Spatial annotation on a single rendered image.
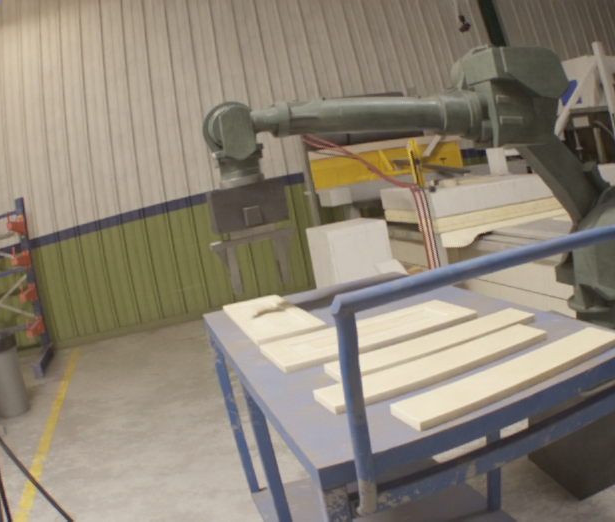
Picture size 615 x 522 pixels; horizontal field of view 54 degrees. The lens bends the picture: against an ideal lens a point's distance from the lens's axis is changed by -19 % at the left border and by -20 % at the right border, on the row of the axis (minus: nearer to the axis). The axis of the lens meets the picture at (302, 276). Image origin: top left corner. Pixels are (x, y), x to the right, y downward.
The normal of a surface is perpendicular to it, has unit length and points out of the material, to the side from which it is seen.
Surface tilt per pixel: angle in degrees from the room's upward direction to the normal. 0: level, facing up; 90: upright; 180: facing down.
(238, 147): 90
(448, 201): 90
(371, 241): 90
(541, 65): 90
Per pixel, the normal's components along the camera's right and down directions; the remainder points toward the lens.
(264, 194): 0.24, 0.09
